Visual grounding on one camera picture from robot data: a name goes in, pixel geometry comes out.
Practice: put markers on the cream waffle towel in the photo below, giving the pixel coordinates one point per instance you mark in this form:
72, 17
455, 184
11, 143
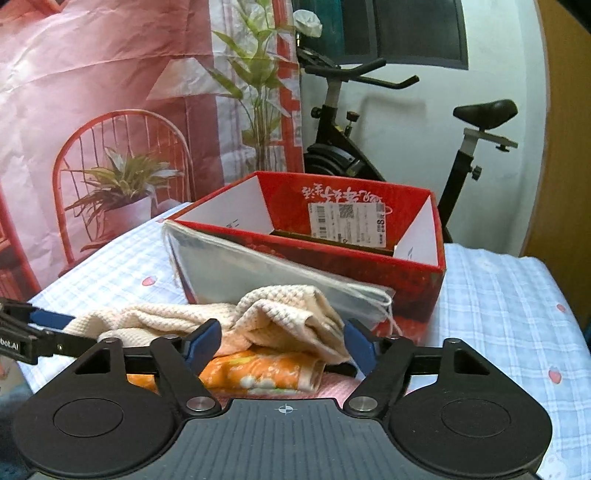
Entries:
286, 314

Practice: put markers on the orange floral cloth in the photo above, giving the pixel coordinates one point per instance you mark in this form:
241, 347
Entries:
258, 369

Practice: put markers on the clear plastic zip bag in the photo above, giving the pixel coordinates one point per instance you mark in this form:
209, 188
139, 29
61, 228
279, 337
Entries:
240, 272

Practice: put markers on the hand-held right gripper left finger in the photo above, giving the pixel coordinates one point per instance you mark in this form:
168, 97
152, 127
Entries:
207, 339

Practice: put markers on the white plastic bag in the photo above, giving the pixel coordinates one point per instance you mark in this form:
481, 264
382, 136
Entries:
308, 23

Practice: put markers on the red cardboard box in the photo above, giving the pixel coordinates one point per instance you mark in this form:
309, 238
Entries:
415, 286

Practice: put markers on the pink knit cloth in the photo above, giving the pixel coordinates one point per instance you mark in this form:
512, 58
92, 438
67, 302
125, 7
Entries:
330, 385

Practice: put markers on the black exercise bike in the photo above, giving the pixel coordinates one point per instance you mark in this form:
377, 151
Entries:
337, 138

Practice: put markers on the printed backdrop cloth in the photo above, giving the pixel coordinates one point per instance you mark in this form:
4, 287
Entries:
92, 69

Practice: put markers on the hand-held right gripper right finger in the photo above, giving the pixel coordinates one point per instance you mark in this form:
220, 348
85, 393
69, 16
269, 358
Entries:
358, 344

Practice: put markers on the dark window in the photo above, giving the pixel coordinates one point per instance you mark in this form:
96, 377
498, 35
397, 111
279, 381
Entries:
415, 32

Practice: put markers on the wooden door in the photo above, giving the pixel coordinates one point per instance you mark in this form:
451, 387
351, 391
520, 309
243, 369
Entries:
563, 184

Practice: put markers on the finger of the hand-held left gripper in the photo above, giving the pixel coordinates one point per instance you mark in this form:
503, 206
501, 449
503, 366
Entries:
51, 318
69, 344

